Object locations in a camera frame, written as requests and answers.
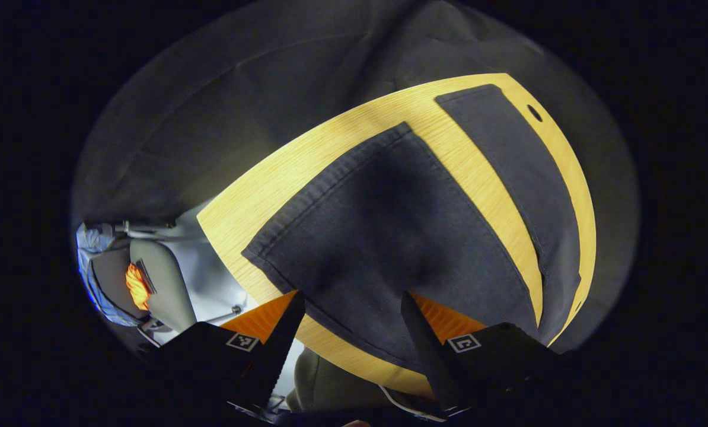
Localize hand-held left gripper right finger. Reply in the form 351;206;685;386
400;291;563;415

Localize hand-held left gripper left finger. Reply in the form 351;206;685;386
141;289;307;416

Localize dark blue jeans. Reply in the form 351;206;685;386
241;83;585;386

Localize grey cloth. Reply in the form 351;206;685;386
286;347;393;413

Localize grey chair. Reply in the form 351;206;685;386
90;222;197;333

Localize orange ribbed object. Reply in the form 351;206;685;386
125;263;153;312

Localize light blue cloth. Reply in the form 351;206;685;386
75;222;144;328

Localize white cable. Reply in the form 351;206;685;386
379;384;447;423

